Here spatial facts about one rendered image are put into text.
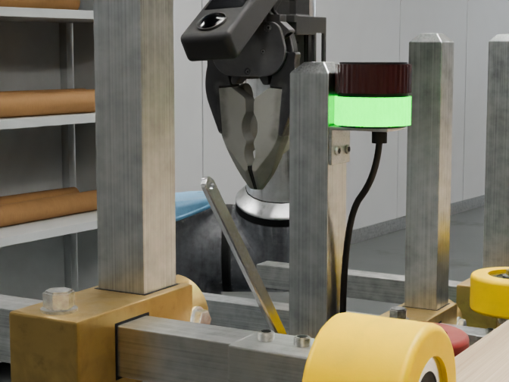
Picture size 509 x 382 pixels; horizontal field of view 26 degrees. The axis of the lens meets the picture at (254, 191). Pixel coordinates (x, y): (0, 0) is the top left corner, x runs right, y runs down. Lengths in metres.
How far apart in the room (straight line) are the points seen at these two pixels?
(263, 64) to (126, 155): 0.30
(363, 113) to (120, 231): 0.25
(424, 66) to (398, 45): 5.75
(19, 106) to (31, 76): 0.60
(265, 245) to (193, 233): 0.12
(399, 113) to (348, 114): 0.04
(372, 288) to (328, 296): 0.50
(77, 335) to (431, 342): 0.19
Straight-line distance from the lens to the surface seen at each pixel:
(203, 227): 1.83
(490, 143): 1.35
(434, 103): 1.10
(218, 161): 5.29
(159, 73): 0.67
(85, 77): 4.40
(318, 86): 0.87
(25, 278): 4.37
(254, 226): 1.80
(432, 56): 1.10
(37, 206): 3.96
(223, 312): 1.20
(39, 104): 3.80
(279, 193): 1.78
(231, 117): 0.96
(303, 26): 0.96
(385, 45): 6.70
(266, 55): 0.94
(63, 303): 0.63
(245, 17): 0.89
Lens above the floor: 1.12
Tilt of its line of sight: 7 degrees down
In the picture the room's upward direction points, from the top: straight up
